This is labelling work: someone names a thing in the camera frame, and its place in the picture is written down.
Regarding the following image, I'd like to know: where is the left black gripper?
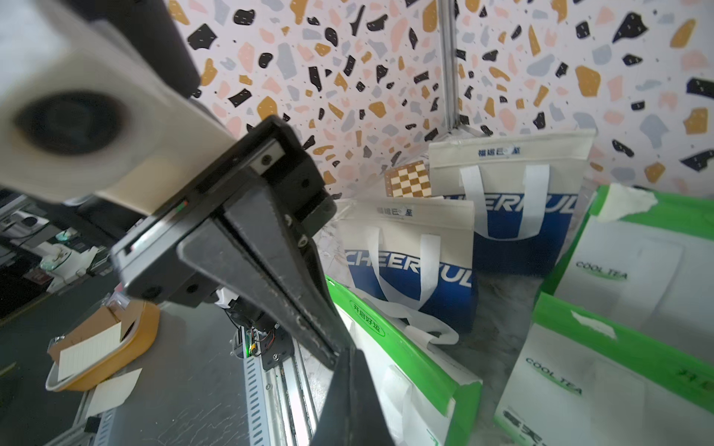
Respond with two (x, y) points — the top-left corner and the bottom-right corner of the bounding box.
(112, 117), (353, 370)

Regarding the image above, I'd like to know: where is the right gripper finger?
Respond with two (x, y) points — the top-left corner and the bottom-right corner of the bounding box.
(311, 349), (394, 446)

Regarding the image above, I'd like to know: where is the green white bag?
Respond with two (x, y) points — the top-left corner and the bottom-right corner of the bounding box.
(542, 183), (713, 362)
(494, 293), (713, 445)
(325, 277), (483, 445)

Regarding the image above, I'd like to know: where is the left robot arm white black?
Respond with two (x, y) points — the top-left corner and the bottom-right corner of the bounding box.
(70, 1), (355, 370)

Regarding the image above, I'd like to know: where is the cardboard box outside cell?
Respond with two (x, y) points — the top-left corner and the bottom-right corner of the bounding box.
(45, 295), (160, 392)

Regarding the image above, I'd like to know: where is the front blue white bag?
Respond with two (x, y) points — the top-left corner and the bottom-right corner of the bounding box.
(336, 198), (478, 345)

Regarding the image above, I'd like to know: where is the blue white bag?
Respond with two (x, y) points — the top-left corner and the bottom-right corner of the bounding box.
(336, 198), (478, 345)
(429, 129), (596, 277)

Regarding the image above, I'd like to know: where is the wooden chessboard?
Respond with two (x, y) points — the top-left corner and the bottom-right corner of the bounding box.
(385, 161), (432, 198)

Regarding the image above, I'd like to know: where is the back blue white bag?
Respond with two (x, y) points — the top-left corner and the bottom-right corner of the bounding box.
(429, 129), (596, 277)

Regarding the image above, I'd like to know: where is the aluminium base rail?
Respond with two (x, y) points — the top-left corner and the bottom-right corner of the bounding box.
(50, 338), (330, 445)

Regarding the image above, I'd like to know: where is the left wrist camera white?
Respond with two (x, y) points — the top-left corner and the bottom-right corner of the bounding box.
(1, 1), (235, 215)

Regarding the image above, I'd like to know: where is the left corner aluminium post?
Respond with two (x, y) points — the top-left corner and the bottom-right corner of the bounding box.
(437, 0), (459, 130)

